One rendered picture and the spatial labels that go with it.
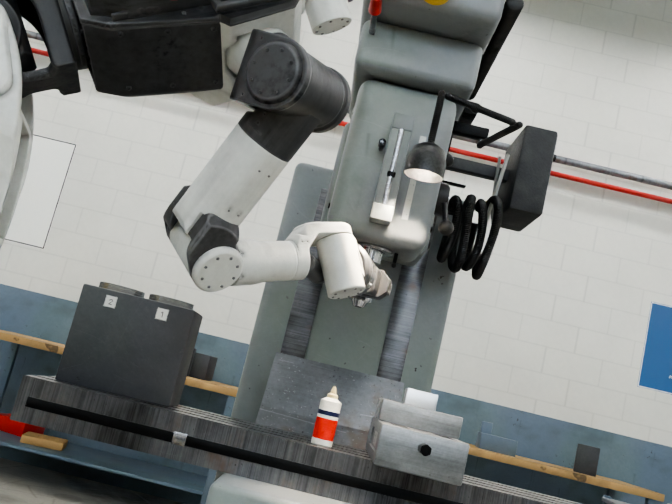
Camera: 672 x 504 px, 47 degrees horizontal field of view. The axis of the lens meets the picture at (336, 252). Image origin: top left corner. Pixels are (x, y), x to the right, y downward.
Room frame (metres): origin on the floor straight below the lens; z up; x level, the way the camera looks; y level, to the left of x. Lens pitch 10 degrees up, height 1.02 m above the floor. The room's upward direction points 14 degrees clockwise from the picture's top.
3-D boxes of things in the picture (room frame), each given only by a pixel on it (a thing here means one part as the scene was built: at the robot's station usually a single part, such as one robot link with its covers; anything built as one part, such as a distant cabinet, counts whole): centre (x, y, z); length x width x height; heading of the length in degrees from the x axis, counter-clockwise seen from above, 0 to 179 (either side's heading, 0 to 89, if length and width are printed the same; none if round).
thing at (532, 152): (1.80, -0.41, 1.62); 0.20 x 0.09 x 0.21; 179
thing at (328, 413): (1.45, -0.06, 0.97); 0.04 x 0.04 x 0.11
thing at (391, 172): (1.40, -0.07, 1.45); 0.04 x 0.04 x 0.21; 89
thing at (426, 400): (1.50, -0.23, 1.03); 0.06 x 0.05 x 0.06; 88
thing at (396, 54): (1.55, -0.07, 1.68); 0.34 x 0.24 x 0.10; 179
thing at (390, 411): (1.45, -0.22, 1.01); 0.15 x 0.06 x 0.04; 88
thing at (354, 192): (1.51, -0.07, 1.47); 0.21 x 0.19 x 0.32; 89
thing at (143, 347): (1.52, 0.34, 1.02); 0.22 x 0.12 x 0.20; 91
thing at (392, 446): (1.47, -0.23, 0.97); 0.35 x 0.15 x 0.11; 178
